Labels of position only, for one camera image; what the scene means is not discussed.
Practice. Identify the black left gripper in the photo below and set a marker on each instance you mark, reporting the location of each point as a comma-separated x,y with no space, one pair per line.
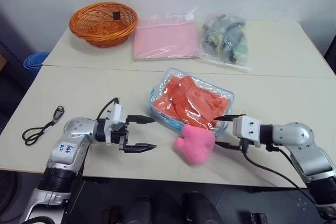
119,136

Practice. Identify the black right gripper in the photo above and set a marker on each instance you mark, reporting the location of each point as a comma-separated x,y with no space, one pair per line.
244,146

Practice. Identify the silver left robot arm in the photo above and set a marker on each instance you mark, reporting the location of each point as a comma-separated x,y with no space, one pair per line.
76,129

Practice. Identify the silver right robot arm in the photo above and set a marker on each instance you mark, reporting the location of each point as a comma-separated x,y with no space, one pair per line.
296,134

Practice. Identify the clear plastic pouch blue trim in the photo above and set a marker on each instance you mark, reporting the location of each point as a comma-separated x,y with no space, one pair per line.
157,90

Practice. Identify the orange cloth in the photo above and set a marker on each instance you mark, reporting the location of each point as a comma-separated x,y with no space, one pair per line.
189,100

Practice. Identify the pink cloth in clear bag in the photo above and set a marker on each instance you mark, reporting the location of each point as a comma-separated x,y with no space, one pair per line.
165,39

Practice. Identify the pink plush toy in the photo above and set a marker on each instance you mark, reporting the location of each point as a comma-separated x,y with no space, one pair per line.
195,144

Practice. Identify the orange wicker basket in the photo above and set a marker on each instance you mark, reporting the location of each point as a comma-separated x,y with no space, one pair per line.
102,33

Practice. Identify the small black square tag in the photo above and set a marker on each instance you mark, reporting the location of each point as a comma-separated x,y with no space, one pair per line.
116,16

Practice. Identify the blue rolled mat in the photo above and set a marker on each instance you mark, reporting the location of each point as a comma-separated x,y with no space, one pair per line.
32,61

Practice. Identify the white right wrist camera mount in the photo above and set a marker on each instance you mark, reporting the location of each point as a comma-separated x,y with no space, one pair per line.
246,129

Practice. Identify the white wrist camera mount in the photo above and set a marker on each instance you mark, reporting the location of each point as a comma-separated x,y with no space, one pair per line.
116,115
246,129

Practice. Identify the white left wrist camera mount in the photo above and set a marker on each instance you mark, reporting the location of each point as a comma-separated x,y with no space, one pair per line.
116,115

